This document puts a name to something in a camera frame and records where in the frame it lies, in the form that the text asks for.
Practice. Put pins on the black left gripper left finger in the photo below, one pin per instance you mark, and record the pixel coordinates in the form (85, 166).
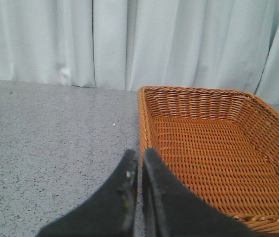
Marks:
(108, 212)

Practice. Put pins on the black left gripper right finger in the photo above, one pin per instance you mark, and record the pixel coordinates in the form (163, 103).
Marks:
(172, 210)

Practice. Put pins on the brown wicker basket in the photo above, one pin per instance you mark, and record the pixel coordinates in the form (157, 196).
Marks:
(223, 145)

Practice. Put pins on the white curtain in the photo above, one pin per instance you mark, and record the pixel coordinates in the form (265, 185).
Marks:
(127, 44)

